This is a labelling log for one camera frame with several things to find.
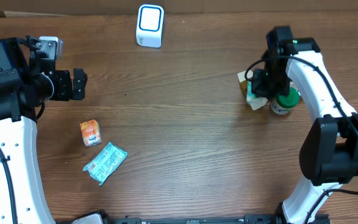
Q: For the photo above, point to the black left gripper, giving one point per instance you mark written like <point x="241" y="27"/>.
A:
<point x="63" y="85"/>

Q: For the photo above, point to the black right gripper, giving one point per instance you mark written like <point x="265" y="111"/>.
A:
<point x="259" y="89"/>

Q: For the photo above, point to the green lid jar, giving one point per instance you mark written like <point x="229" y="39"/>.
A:
<point x="282" y="104"/>

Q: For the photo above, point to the teal Kleenex tissue pack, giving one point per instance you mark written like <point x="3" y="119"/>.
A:
<point x="250" y="97"/>

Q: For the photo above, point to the beige Pantree bread bag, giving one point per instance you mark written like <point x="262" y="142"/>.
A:
<point x="243" y="84"/>

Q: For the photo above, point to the orange Kleenex tissue pack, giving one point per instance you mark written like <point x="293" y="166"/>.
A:
<point x="91" y="133"/>

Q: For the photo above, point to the teal wet wipes pack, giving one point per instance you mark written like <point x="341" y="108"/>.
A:
<point x="105" y="163"/>

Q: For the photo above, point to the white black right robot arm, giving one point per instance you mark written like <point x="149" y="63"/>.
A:
<point x="329" y="155"/>

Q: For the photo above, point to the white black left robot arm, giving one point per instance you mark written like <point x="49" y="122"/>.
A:
<point x="28" y="79"/>

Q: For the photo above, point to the white barcode scanner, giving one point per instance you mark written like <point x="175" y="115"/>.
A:
<point x="150" y="25"/>

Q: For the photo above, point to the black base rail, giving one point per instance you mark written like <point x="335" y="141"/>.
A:
<point x="197" y="219"/>

